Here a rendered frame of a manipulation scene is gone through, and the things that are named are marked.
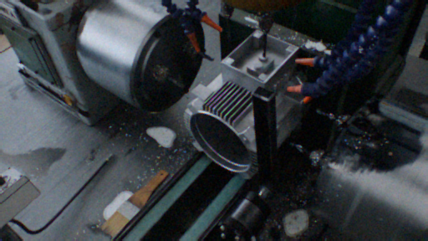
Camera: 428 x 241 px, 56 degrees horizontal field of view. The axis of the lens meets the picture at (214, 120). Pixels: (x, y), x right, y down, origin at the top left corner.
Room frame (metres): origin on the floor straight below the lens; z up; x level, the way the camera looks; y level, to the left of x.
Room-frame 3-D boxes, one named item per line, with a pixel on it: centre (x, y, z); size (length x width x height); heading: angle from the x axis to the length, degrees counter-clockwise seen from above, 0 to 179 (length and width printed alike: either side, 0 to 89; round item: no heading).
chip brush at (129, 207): (0.49, 0.20, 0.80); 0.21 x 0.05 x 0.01; 140
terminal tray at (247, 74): (0.59, -0.10, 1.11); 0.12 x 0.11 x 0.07; 138
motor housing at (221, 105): (0.56, -0.07, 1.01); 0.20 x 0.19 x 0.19; 138
